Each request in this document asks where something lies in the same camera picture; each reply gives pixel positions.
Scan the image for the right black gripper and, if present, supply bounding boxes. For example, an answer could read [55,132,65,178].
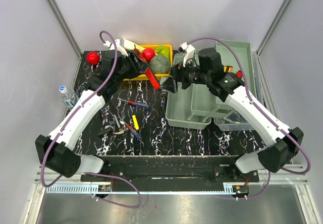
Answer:
[160,57,210,94]

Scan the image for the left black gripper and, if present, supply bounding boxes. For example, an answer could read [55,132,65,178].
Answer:
[115,50,149,83]

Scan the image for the clear plastic tool box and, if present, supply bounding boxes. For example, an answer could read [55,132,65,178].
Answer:
[165,38,264,132]

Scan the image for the blue red screwdriver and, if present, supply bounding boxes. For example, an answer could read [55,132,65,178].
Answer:
[118,98,150,110]
[126,124,142,140]

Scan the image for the orange handled tool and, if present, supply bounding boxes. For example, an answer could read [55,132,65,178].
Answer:
[224,66,233,73]

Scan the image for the yellow utility knife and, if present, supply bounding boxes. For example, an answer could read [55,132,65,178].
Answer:
[132,115,140,130]

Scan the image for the red handled pliers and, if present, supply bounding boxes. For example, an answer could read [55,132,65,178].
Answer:
[236,71,243,79]

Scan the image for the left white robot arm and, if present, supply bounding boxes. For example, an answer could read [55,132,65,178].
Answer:
[35,50,159,181]

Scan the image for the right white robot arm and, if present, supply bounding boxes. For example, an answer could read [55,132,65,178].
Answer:
[161,47,304,182]

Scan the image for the red apple in tray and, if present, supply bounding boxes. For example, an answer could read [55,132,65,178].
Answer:
[142,48,155,62]

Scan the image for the green netted melon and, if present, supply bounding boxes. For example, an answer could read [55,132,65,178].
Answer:
[149,55,171,74]

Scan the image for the green pepper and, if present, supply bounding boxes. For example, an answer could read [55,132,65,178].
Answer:
[154,44,170,60]

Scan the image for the white radish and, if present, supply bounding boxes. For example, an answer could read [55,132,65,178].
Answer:
[120,38,145,52]

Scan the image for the yellow plastic tray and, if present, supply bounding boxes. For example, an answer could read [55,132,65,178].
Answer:
[123,44,174,81]

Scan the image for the red apple on table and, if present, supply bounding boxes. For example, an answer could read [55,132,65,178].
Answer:
[86,51,100,65]

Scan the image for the silver pliers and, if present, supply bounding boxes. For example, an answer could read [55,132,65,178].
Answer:
[113,125,128,135]

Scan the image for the plastic water bottle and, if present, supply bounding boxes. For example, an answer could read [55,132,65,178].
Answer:
[59,86,78,109]

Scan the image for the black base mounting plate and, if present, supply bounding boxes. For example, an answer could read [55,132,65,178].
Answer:
[80,155,260,192]

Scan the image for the black handled tool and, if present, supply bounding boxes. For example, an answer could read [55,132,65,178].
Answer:
[97,127,113,137]

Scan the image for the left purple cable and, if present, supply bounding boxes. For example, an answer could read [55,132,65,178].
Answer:
[40,30,142,209]

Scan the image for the aluminium frame rail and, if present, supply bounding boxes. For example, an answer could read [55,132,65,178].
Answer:
[35,167,84,185]

